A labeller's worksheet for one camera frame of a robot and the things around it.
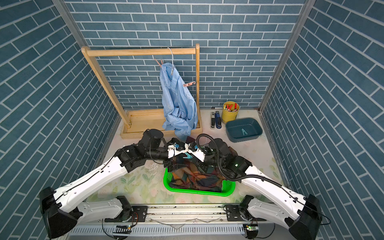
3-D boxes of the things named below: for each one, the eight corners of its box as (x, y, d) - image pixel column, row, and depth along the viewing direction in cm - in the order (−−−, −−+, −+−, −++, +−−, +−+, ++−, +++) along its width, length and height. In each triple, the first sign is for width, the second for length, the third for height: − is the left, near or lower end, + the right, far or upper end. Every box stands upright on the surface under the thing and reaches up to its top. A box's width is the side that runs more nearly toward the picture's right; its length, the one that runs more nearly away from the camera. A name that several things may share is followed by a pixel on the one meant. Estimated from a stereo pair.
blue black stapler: (215, 128, 111) (216, 124, 107) (214, 114, 121) (214, 110, 117) (221, 128, 111) (221, 124, 107) (219, 114, 121) (220, 110, 117)
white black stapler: (210, 128, 111) (210, 123, 106) (209, 115, 120) (210, 110, 115) (215, 128, 111) (215, 123, 106) (213, 115, 120) (214, 110, 115)
